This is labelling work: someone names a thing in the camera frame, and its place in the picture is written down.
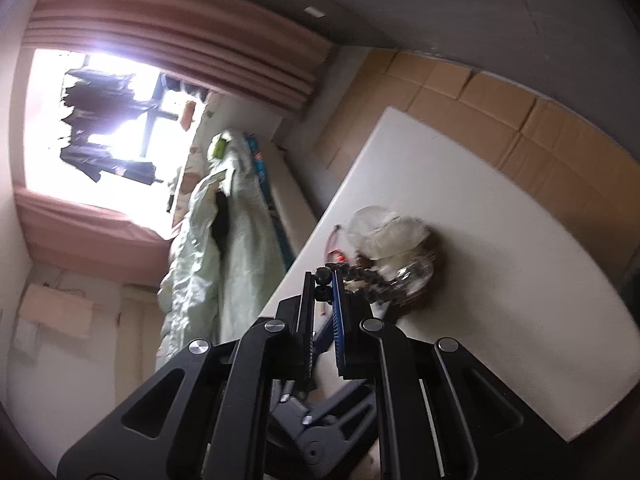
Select clear bead bracelet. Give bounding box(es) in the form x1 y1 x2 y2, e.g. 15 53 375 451
389 257 435 297

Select window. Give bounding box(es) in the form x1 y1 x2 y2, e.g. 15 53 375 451
25 47 211 233

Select pink curtain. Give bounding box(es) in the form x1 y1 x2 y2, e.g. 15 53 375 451
22 0 335 112
14 182 177 288

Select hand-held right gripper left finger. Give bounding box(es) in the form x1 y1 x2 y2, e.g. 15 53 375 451
56 269 332 480

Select white plastic bag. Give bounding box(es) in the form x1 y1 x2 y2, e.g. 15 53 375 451
346 206 432 262

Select beige headboard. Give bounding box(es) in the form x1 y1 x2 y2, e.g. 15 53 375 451
119 285 171 361

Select printed window sill cushion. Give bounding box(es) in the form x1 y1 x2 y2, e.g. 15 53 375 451
167 92 224 227

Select white side table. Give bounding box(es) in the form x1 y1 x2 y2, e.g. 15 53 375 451
260 106 628 443

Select bed with green sheet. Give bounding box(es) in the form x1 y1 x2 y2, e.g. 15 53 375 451
242 130 321 273

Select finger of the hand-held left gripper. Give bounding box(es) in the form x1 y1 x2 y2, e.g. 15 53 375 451
311 306 342 361

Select light green quilt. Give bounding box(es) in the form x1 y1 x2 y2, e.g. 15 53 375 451
155 130 287 373

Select hanging dark clothes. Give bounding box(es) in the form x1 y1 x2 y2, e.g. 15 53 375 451
59 67 167 184

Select red string bracelet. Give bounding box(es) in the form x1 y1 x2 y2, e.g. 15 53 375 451
324 224 353 263

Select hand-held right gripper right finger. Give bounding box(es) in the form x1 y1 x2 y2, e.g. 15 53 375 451
332 266 586 480

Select paper sheets on wall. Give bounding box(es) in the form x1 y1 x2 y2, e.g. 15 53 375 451
14 282 97 361

